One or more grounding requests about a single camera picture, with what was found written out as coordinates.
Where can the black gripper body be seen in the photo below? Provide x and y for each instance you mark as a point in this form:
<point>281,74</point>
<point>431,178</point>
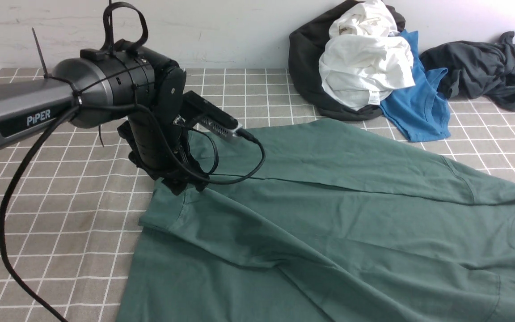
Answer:
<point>176,170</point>

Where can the green long-sleeved shirt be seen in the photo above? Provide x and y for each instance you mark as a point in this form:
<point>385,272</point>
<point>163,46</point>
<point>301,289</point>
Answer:
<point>339,225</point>

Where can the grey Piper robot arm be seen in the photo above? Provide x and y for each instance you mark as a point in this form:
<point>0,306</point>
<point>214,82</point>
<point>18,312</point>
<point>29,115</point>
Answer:
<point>96,89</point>

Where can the blue t-shirt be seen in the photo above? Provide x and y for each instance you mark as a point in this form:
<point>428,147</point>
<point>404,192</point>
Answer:
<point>419,112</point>

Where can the white crumpled shirt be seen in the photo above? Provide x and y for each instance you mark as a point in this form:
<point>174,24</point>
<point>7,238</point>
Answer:
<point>365,58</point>

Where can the black garment in pile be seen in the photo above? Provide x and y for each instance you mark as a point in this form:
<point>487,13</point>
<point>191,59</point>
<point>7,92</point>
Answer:
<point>307,44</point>

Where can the dark grey crumpled garment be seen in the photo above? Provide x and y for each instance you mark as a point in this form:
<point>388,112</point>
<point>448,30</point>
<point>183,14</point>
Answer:
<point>476,69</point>

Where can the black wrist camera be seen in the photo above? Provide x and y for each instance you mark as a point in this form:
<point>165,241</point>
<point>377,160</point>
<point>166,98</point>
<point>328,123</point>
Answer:
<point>197,110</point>

